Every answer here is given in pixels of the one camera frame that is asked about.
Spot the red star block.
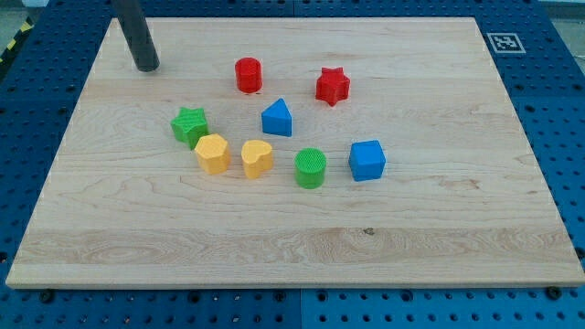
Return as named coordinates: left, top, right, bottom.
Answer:
left=315, top=67, right=351, bottom=107

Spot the yellow heart block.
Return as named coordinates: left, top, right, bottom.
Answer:
left=240, top=140, right=274, bottom=179

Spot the white fiducial marker tag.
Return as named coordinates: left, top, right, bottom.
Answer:
left=487, top=32, right=526, bottom=54

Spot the blue cube block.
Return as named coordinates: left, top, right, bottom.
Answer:
left=348, top=140, right=386, bottom=182

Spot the green cylinder block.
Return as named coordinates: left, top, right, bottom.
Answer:
left=294, top=148, right=327, bottom=189

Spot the blue triangle block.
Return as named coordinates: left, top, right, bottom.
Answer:
left=261, top=99, right=293, bottom=137

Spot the yellow hexagon block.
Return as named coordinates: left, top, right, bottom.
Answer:
left=195, top=133, right=231, bottom=175

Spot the red cylinder block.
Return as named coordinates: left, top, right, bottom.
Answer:
left=235, top=58, right=262, bottom=93

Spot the light wooden board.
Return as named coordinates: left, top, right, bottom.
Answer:
left=6, top=17, right=584, bottom=290

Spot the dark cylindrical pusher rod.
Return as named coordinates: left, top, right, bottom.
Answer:
left=112, top=0, right=160, bottom=72

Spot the green star block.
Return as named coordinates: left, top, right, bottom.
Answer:
left=170, top=107, right=208, bottom=150

